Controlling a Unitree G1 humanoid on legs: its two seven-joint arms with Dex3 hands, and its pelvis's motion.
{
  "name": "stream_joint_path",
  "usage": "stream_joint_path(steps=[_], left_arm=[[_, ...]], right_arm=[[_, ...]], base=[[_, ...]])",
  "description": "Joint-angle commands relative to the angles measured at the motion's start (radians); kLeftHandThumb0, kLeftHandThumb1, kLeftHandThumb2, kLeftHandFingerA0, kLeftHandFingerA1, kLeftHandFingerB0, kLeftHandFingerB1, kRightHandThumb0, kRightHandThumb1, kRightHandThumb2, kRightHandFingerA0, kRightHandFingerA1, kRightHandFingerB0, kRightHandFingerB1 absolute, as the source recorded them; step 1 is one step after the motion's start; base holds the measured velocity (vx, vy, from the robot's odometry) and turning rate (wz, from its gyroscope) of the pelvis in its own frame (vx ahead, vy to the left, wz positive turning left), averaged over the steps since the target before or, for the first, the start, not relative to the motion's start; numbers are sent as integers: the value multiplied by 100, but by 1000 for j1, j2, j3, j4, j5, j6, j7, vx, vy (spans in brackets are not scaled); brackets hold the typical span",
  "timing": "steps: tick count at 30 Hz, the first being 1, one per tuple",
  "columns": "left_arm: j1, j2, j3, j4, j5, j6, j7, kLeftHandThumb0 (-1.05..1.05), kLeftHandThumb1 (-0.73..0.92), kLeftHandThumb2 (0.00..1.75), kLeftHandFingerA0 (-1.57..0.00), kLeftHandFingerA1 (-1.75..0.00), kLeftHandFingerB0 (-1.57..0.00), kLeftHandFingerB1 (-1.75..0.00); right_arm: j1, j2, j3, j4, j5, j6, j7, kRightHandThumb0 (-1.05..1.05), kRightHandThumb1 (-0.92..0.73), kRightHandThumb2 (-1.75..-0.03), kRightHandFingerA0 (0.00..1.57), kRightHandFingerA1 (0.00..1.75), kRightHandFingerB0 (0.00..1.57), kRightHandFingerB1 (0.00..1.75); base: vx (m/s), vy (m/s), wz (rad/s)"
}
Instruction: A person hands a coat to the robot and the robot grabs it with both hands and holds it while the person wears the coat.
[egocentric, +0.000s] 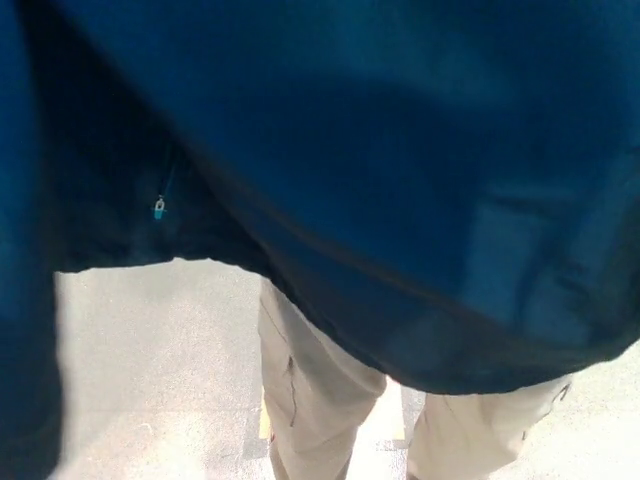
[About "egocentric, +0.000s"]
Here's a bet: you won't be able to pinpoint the dark navy blue coat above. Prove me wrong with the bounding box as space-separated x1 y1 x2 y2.
0 0 640 480

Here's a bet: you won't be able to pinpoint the person's beige trousers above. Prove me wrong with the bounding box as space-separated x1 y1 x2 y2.
256 278 574 480

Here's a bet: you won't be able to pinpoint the orange rectangular floor marker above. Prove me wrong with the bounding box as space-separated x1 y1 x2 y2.
258 383 408 450

